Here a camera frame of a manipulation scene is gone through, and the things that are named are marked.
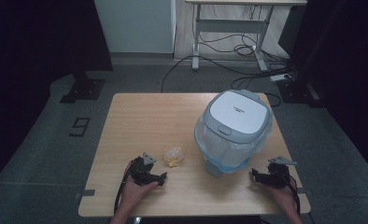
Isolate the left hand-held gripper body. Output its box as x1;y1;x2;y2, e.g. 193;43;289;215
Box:
130;151;158;187

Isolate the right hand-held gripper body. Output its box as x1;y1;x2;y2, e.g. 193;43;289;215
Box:
261;156;298;189

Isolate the yellow plastic wrapper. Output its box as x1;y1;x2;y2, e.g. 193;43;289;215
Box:
163;146;185;168

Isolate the grey white lidded trash can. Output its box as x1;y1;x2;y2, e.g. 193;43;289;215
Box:
193;89;274;177

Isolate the person's right hand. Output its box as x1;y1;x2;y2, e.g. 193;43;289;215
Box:
265;179;299;216

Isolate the person's left hand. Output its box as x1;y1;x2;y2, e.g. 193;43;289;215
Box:
122;160;159;208

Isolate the translucent plastic bin liner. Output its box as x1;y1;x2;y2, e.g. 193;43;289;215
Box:
193;114;274;175

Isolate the black stand base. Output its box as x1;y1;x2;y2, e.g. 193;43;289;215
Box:
276;78;326;109
59;71;106;105

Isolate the white power strip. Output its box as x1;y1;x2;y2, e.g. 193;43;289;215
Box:
269;73;294;83

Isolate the dark curtain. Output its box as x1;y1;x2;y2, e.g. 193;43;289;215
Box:
278;0;368;174
0;0;114;190

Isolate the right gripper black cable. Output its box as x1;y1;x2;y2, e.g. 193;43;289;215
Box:
286;173;302;216

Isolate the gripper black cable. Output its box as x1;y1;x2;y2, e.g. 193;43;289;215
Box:
113;169;134;216
286;173;302;216

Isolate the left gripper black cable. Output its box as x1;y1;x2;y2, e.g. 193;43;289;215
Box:
113;169;134;216

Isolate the black cable loop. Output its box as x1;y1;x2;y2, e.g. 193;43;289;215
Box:
263;91;282;108

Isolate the long black floor cable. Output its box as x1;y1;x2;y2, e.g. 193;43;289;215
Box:
160;54;295;93

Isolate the black cable bundle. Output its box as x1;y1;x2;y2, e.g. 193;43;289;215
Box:
197;6;290;63

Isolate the white standing desk frame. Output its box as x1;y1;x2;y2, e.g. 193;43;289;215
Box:
185;0;308;73

